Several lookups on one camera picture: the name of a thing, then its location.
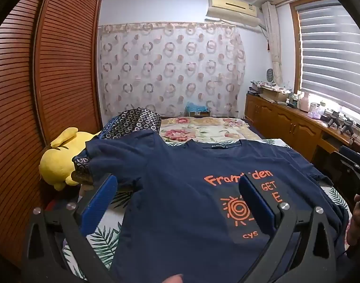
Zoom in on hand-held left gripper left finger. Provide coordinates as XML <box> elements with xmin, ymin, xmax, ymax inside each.
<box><xmin>22</xmin><ymin>173</ymin><xmax>121</xmax><ymax>283</ymax></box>

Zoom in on light purple bag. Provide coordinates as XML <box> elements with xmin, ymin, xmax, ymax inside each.
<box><xmin>307</xmin><ymin>106</ymin><xmax>322</xmax><ymax>120</ymax></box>

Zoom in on yellow plush toy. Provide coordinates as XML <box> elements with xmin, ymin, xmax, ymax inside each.
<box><xmin>39</xmin><ymin>127</ymin><xmax>102</xmax><ymax>191</ymax></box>

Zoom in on wooden louvered wardrobe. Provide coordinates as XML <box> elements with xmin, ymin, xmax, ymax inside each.
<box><xmin>0</xmin><ymin>0</ymin><xmax>104</xmax><ymax>272</ymax></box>

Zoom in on palm-leaf printed sheet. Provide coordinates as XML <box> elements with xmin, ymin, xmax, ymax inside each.
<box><xmin>60</xmin><ymin>138</ymin><xmax>350</xmax><ymax>280</ymax></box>

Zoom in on grey handheld device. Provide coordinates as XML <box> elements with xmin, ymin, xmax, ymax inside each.
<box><xmin>341</xmin><ymin>118</ymin><xmax>357</xmax><ymax>137</ymax></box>
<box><xmin>329</xmin><ymin>110</ymin><xmax>343</xmax><ymax>129</ymax></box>

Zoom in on navy blue printed t-shirt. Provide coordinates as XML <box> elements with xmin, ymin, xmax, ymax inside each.
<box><xmin>85</xmin><ymin>130</ymin><xmax>350</xmax><ymax>283</ymax></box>

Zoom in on blue cloth bundle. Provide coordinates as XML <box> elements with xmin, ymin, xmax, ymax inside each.
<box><xmin>184</xmin><ymin>102</ymin><xmax>210</xmax><ymax>115</ymax></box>

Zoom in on folded patterned cloth stack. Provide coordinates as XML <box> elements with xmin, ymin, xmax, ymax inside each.
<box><xmin>250</xmin><ymin>79</ymin><xmax>276</xmax><ymax>93</ymax></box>

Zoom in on circle-patterned sheer curtain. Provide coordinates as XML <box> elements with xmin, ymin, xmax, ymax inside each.
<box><xmin>98</xmin><ymin>22</ymin><xmax>247</xmax><ymax>118</ymax></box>

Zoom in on wall air conditioner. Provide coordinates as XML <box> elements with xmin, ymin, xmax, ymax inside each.
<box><xmin>206</xmin><ymin>0</ymin><xmax>263</xmax><ymax>25</ymax></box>

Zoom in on tied beige curtain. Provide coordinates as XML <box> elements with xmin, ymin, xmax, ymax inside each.
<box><xmin>261</xmin><ymin>1</ymin><xmax>284</xmax><ymax>86</ymax></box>

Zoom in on dark circle-patterned pillow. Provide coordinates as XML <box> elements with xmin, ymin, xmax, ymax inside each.
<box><xmin>72</xmin><ymin>108</ymin><xmax>162</xmax><ymax>185</ymax></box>

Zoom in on floral blanket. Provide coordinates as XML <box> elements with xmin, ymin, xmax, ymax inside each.
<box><xmin>158</xmin><ymin>116</ymin><xmax>266</xmax><ymax>145</ymax></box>

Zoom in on cardboard box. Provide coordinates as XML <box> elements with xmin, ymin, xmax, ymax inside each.
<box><xmin>261</xmin><ymin>87</ymin><xmax>289</xmax><ymax>102</ymax></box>

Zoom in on wooden cabinet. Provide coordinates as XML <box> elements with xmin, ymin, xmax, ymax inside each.
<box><xmin>245</xmin><ymin>93</ymin><xmax>360</xmax><ymax>166</ymax></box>

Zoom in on person's left hand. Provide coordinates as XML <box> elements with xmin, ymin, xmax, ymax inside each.
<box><xmin>161</xmin><ymin>274</ymin><xmax>184</xmax><ymax>283</ymax></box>

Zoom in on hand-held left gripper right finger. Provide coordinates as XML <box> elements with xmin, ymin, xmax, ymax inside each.
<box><xmin>238</xmin><ymin>175</ymin><xmax>338</xmax><ymax>283</ymax></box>

